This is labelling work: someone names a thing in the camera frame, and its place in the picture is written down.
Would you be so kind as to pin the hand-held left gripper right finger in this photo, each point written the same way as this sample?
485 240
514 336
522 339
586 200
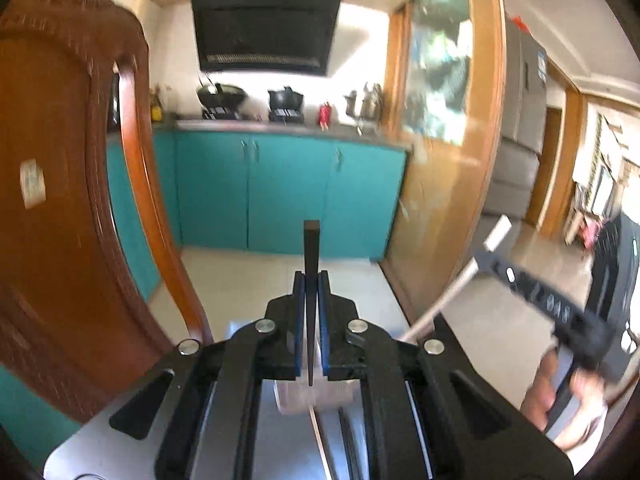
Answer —
325 330

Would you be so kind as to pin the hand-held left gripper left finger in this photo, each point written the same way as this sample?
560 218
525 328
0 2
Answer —
299 330

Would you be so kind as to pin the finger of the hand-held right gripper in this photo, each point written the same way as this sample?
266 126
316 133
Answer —
535 295

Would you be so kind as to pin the white plastic utensil basket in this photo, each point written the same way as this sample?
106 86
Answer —
295 400

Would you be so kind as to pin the light wooden chopstick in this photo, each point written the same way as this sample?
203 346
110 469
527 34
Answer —
322 445
462 280

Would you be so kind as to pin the person's right hand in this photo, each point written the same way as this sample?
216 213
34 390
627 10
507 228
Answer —
537 400

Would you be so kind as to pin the wooden chair with pink cloth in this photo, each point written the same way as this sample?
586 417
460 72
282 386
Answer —
592 227

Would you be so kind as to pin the brown wooden door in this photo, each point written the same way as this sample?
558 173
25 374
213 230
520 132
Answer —
545 170

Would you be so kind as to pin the teal lower cabinets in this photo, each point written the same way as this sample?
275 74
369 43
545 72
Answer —
280 190

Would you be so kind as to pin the wood framed glass sliding door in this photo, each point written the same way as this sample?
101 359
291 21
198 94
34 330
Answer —
445 175

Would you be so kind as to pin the grey refrigerator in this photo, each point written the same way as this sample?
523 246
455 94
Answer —
517 125

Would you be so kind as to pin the red bottle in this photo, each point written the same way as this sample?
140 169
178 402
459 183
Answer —
325 115

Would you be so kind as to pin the gas stove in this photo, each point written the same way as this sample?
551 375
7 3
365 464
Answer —
250 116

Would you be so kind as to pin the black cooking pot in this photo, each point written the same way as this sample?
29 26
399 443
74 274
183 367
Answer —
286 102

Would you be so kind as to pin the stainless steel pot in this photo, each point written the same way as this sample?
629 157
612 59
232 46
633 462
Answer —
365 102

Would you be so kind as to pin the black wok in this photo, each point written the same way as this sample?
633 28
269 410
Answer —
222 95

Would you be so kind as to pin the carved wooden chair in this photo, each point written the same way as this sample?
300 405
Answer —
65 235

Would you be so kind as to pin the yellow bottle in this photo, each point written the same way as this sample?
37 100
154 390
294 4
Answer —
156 110

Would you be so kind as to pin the black range hood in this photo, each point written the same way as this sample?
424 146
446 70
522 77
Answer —
265 25

